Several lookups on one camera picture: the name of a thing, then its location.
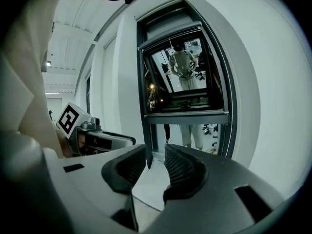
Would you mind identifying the person's left forearm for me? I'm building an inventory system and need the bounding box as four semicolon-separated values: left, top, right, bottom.
57;129;71;158

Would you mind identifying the dark framed window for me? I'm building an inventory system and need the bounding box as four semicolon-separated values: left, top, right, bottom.
135;0;239;171

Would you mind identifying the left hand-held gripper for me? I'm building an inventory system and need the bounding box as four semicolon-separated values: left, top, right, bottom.
56;101;137;156

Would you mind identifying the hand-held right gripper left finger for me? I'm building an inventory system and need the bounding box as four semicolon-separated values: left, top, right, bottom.
59;144;147;234

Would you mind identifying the person's beige shirt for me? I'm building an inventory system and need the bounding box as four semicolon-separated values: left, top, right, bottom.
0;0;63;158

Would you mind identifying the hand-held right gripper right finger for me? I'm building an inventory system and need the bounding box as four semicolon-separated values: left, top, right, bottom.
143;144;285;234

